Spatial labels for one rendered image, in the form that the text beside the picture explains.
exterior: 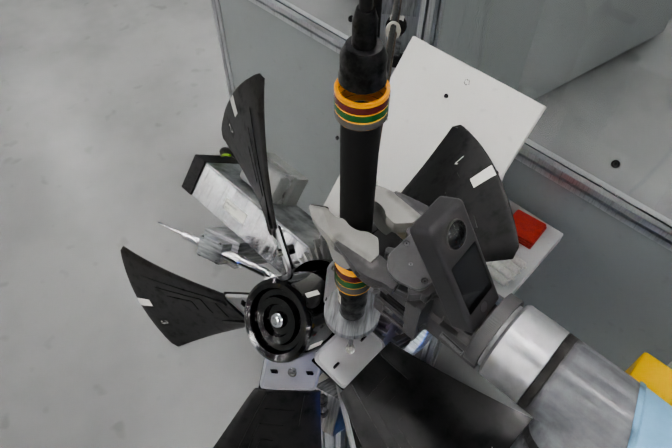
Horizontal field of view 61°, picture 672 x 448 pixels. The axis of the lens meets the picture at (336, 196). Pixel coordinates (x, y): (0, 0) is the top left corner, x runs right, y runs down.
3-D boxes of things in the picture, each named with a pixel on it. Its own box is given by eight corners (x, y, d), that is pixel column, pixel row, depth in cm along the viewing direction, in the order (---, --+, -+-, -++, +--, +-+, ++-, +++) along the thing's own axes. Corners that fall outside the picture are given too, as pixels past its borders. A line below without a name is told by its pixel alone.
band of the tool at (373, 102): (338, 95, 47) (338, 66, 45) (390, 100, 47) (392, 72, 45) (330, 131, 45) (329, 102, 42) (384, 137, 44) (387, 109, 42)
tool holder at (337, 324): (331, 273, 76) (330, 229, 68) (384, 280, 75) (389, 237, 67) (319, 335, 70) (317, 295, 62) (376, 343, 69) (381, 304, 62)
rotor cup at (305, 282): (273, 312, 95) (218, 329, 84) (311, 240, 91) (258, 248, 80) (336, 370, 89) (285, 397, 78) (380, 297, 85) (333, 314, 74)
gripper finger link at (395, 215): (340, 209, 63) (394, 267, 58) (341, 174, 58) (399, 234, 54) (362, 196, 64) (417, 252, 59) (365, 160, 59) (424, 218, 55)
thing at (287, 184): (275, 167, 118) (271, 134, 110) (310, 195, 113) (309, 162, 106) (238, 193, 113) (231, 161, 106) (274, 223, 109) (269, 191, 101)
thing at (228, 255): (299, 293, 96) (161, 227, 114) (302, 280, 95) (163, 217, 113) (292, 295, 94) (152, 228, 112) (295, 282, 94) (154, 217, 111)
